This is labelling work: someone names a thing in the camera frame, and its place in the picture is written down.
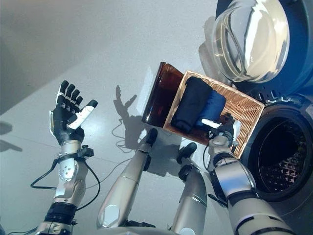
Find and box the left robot hand black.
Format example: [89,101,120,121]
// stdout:
[48,80,99,147]

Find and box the right robot hand black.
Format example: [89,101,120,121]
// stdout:
[200,113,242,147]

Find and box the blue garment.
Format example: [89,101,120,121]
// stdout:
[194,90,227,128]

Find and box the black garment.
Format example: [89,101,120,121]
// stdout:
[170,76,213,134]

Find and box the washing machine drum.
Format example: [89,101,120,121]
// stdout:
[234,85,313,235]

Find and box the round glass washing machine door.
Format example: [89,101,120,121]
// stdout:
[198,0,313,97]

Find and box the large rectangular wicker basket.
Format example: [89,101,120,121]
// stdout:
[162,70,266,159]

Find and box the brown translucent stool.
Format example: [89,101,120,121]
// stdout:
[141,61,184,128]

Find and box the right silver robot leg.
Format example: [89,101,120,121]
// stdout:
[171,142,209,235]

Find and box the silver robot leg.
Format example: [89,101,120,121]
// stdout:
[96,128,158,230]
[171,142,209,235]

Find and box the left silver robot leg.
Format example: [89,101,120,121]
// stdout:
[96,128,158,230]

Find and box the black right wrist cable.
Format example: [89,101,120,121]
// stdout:
[202,144,216,172]

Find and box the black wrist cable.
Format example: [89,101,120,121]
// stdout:
[0,156,101,235]
[202,144,216,172]

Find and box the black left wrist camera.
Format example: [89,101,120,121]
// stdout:
[78,144,95,159]

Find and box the thin floor cable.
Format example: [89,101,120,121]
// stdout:
[85,117,157,190]

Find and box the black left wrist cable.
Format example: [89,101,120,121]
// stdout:
[0,156,101,235]

